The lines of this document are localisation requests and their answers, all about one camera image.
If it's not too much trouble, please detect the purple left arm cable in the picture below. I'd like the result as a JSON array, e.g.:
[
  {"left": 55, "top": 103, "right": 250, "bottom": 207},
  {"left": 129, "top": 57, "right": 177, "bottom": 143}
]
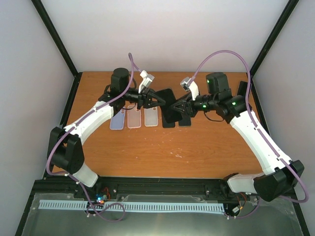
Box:
[{"left": 46, "top": 52, "right": 137, "bottom": 222}]

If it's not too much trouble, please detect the light blue slotted cable duct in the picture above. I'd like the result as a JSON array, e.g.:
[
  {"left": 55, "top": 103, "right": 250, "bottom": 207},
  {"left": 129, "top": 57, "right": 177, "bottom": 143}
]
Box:
[{"left": 38, "top": 200, "right": 224, "bottom": 214}]

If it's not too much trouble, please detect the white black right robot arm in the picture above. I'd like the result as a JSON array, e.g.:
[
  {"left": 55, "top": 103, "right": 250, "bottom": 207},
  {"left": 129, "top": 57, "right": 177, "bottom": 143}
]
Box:
[{"left": 171, "top": 72, "right": 305, "bottom": 202}]

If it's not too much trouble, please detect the black right frame post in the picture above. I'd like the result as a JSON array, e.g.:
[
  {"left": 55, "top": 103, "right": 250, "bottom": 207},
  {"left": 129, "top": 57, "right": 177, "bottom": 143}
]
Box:
[{"left": 250, "top": 0, "right": 299, "bottom": 80}]

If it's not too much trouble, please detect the cream white phone case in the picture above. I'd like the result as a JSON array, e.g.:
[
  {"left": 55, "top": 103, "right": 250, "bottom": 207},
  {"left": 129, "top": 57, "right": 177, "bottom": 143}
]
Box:
[{"left": 144, "top": 107, "right": 158, "bottom": 127}]

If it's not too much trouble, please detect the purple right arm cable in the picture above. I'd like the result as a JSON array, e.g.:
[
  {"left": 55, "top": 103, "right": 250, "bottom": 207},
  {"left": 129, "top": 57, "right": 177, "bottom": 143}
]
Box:
[{"left": 190, "top": 50, "right": 310, "bottom": 220}]

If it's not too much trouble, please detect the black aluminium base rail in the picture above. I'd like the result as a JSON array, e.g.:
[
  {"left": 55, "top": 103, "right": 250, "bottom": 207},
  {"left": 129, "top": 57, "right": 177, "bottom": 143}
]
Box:
[{"left": 31, "top": 176, "right": 295, "bottom": 205}]

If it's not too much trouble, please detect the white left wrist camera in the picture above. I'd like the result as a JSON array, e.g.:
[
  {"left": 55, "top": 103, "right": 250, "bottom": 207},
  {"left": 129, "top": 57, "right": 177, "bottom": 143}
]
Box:
[{"left": 138, "top": 70, "right": 155, "bottom": 94}]

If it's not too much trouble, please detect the dark green phone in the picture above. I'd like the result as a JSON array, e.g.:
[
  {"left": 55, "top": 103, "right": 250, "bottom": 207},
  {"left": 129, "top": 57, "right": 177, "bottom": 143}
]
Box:
[{"left": 178, "top": 116, "right": 191, "bottom": 127}]

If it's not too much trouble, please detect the black frame post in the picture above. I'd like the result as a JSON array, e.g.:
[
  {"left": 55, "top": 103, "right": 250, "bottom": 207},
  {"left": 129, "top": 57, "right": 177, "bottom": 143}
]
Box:
[
  {"left": 250, "top": 0, "right": 299, "bottom": 80},
  {"left": 31, "top": 0, "right": 80, "bottom": 79}
]

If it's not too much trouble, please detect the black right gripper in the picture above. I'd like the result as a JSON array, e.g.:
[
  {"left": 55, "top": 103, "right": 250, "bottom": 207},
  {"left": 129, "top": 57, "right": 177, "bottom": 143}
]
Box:
[{"left": 170, "top": 92, "right": 217, "bottom": 118}]

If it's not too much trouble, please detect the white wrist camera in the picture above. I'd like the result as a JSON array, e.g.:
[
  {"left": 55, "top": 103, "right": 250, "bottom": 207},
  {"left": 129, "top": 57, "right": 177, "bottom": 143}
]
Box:
[
  {"left": 138, "top": 70, "right": 155, "bottom": 94},
  {"left": 180, "top": 77, "right": 199, "bottom": 101}
]

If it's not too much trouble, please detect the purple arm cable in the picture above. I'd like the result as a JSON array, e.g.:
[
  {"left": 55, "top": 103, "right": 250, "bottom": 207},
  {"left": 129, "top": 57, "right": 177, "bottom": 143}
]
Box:
[
  {"left": 190, "top": 50, "right": 310, "bottom": 220},
  {"left": 46, "top": 52, "right": 137, "bottom": 222}
]

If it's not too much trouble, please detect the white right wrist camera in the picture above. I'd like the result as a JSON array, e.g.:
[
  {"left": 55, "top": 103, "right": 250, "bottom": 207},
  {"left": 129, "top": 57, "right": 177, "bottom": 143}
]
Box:
[{"left": 180, "top": 77, "right": 199, "bottom": 101}]

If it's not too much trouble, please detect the dark grey phone corner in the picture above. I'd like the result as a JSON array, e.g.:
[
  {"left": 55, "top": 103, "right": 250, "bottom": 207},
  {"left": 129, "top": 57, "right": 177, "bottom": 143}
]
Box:
[{"left": 237, "top": 81, "right": 248, "bottom": 97}]

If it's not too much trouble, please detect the black left frame post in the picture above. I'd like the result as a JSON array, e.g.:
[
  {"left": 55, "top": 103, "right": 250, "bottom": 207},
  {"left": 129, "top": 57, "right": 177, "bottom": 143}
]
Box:
[{"left": 31, "top": 0, "right": 80, "bottom": 79}]

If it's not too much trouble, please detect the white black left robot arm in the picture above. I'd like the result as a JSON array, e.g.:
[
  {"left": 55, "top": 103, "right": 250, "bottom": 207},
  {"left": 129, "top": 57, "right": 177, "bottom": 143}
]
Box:
[{"left": 46, "top": 68, "right": 165, "bottom": 198}]

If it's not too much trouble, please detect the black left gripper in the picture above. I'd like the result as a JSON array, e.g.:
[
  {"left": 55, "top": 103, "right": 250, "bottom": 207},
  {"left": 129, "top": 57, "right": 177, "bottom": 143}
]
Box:
[{"left": 123, "top": 87, "right": 166, "bottom": 110}]

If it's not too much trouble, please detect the black phone from lilac case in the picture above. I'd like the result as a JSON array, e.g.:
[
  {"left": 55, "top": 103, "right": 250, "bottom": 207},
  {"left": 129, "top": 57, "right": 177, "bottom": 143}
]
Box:
[{"left": 156, "top": 88, "right": 183, "bottom": 123}]

